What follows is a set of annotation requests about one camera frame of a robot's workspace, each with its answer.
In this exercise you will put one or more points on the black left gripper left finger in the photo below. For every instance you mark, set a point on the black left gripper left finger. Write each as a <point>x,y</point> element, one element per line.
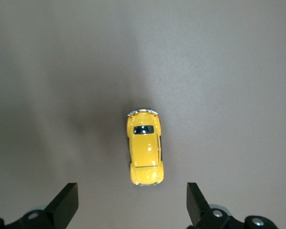
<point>64,205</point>

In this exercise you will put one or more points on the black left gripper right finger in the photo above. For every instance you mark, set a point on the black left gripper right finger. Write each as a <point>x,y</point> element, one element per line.
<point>195,205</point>

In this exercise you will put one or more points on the yellow beetle toy car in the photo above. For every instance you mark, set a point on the yellow beetle toy car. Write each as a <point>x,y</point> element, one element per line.
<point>145,152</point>

